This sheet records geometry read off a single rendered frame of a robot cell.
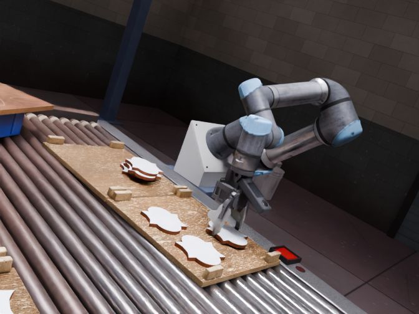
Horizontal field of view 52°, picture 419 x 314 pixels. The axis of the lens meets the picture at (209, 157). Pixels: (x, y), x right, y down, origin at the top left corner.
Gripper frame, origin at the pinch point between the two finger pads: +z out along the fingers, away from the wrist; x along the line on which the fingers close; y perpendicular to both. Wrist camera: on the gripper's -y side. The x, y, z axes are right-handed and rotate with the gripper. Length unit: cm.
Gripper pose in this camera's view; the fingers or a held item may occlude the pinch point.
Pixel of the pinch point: (227, 232)
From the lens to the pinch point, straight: 128.8
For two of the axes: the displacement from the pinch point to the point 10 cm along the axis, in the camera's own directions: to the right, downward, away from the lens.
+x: -6.5, -0.4, -7.6
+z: -3.0, 9.3, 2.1
